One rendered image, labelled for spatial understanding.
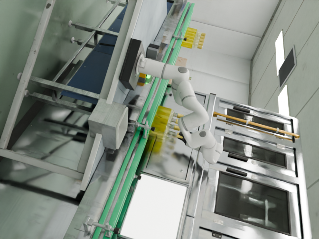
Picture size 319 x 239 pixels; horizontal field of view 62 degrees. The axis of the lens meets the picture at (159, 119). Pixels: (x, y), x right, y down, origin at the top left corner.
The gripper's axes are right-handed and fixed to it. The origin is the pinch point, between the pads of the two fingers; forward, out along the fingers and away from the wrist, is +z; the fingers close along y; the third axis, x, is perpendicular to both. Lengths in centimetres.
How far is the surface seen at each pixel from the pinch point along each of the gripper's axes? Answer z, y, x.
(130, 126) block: 28.5, 11.9, 21.8
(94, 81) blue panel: 71, 13, 3
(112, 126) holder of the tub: 28, 33, 41
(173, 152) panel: 0.7, -12.7, 6.8
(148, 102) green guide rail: 29.4, 13.8, -2.1
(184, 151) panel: -6.0, -12.5, 1.8
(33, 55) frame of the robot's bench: 95, 39, 28
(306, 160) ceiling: -124, -105, -137
